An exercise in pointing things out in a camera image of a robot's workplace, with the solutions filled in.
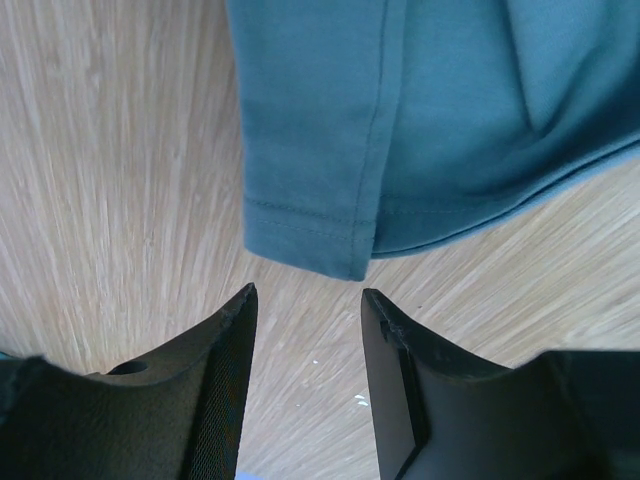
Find grey-blue t-shirt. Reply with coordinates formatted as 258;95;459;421
227;0;639;281

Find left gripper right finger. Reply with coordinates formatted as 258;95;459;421
361;289;639;479

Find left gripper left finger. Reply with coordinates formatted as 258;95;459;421
1;285;258;479

